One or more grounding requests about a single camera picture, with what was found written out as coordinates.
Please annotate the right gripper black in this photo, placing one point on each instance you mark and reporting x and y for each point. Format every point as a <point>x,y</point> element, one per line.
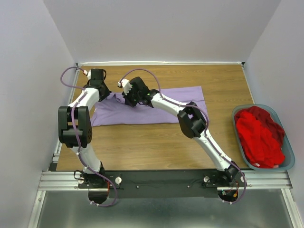
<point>126,99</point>

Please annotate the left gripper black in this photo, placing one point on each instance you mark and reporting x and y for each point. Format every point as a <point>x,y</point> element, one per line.
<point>107,92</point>

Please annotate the purple t shirt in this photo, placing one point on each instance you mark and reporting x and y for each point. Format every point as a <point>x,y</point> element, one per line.
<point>114,111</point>

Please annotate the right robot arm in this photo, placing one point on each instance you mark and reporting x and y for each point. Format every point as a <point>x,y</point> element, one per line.
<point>193,123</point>

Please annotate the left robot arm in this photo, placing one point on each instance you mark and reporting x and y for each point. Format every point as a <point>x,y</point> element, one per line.
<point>74,122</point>

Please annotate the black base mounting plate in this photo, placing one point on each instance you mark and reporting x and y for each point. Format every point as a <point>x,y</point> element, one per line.
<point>209,183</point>

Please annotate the dark red t shirt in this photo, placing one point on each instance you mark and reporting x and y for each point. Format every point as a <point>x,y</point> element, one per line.
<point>276,130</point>

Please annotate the teal plastic basket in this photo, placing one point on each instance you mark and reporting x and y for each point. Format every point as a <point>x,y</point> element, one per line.
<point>286,148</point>

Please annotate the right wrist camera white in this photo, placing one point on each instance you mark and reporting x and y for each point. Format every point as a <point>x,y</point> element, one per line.
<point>125,85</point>

